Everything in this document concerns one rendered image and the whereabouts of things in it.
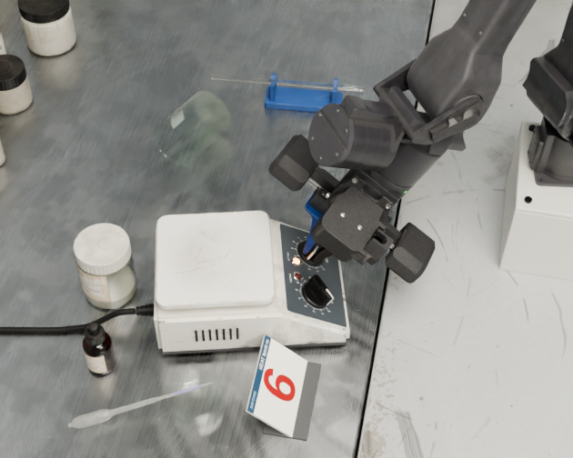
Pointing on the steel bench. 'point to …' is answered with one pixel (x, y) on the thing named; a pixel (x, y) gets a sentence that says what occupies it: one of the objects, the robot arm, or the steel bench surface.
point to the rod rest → (300, 98)
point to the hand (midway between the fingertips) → (326, 236)
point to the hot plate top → (214, 260)
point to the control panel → (336, 313)
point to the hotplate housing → (243, 320)
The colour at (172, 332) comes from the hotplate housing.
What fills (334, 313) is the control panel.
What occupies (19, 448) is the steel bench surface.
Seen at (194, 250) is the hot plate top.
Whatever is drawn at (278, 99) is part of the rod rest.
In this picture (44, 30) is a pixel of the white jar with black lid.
